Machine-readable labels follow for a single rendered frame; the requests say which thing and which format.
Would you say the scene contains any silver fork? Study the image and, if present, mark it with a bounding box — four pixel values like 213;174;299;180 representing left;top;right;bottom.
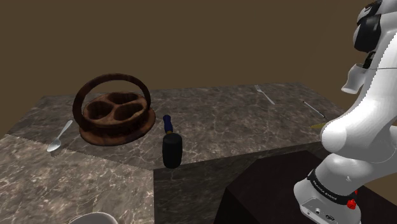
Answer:
254;85;276;106

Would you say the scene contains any thin black and silver pen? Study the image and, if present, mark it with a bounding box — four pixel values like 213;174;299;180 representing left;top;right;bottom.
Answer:
302;101;327;119

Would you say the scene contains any black mallet with blue handle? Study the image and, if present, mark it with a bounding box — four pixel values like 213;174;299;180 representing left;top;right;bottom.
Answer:
162;114;183;169

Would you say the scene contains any silver spoon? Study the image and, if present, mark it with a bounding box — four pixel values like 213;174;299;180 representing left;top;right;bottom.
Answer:
46;120;74;153

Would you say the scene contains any white round bowl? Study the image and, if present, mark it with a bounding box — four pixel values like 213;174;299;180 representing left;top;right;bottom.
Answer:
67;211;119;224

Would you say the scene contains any brown wooden basket with handle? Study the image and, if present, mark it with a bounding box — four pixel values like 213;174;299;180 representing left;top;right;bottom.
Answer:
72;73;157;147

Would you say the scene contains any dark robot stand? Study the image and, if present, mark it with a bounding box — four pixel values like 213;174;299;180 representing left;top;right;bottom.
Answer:
213;150;397;224

